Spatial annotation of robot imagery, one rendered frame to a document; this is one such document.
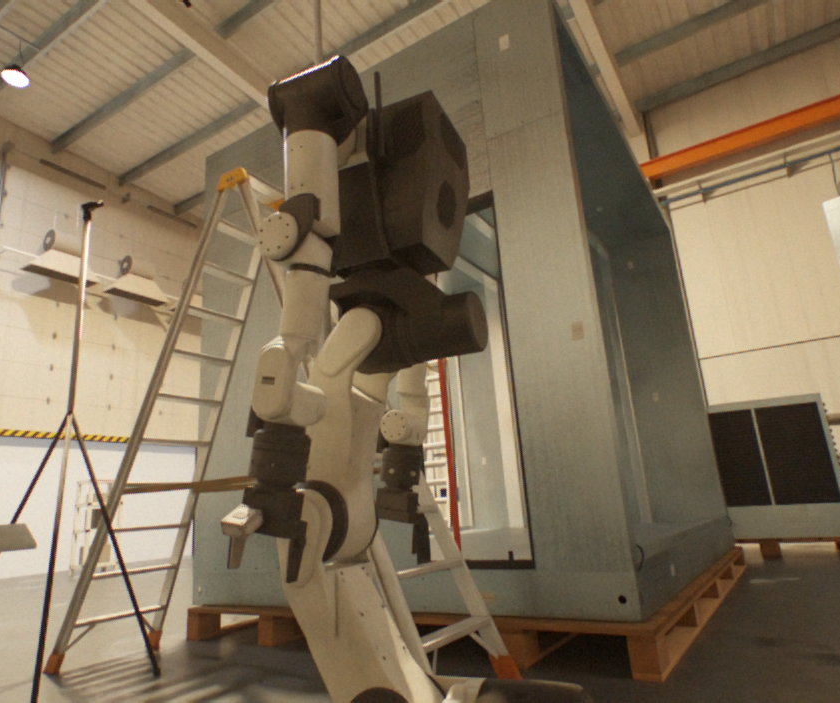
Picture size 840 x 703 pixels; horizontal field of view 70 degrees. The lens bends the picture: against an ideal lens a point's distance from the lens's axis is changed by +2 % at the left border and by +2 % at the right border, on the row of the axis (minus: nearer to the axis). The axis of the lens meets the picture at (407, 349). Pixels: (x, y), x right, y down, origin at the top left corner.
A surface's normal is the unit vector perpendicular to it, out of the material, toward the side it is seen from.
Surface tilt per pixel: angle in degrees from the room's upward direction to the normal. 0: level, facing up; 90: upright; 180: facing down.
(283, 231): 90
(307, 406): 101
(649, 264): 90
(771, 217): 90
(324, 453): 90
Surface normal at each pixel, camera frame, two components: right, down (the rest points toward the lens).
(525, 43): -0.54, -0.18
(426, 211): 0.89, 0.09
